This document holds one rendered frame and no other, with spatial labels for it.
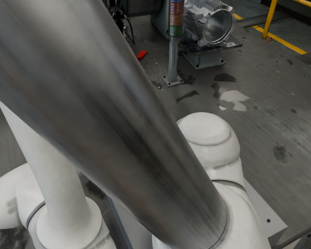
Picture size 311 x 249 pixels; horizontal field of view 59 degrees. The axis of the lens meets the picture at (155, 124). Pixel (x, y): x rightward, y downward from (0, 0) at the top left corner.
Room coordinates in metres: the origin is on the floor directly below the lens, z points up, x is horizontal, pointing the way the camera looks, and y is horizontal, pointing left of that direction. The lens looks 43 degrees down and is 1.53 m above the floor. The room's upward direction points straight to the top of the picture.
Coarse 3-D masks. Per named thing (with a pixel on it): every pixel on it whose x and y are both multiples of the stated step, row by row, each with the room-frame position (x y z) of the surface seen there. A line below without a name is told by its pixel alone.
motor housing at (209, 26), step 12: (216, 0) 1.26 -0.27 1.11; (192, 12) 1.24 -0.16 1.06; (216, 12) 1.34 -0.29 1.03; (228, 12) 1.24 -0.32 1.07; (192, 24) 1.23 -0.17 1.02; (204, 24) 1.17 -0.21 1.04; (216, 24) 1.32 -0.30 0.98; (228, 24) 1.25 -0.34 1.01; (204, 36) 1.27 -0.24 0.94; (216, 36) 1.25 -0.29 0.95
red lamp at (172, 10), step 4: (184, 0) 1.09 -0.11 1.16; (172, 4) 1.08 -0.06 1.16; (176, 4) 1.07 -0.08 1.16; (180, 4) 1.07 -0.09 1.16; (172, 8) 1.08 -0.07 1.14; (176, 8) 1.07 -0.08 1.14; (180, 8) 1.07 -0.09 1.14; (172, 12) 1.07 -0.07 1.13; (176, 12) 1.07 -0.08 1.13; (180, 12) 1.07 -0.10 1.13
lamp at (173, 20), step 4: (168, 16) 1.10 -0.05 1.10; (172, 16) 1.07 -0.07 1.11; (176, 16) 1.07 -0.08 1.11; (180, 16) 1.07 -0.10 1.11; (168, 20) 1.10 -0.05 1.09; (172, 20) 1.07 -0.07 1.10; (176, 20) 1.07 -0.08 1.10; (180, 20) 1.08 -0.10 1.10; (172, 24) 1.07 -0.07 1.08; (176, 24) 1.07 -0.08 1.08; (180, 24) 1.08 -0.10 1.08
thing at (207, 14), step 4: (188, 0) 1.34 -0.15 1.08; (228, 8) 1.24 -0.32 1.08; (232, 8) 1.22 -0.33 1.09; (204, 12) 1.19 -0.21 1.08; (208, 12) 1.17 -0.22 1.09; (232, 12) 1.22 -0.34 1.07; (204, 16) 1.17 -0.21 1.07; (208, 16) 1.17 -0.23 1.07; (228, 36) 1.23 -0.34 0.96; (204, 40) 1.17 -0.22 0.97; (204, 44) 1.17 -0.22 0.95
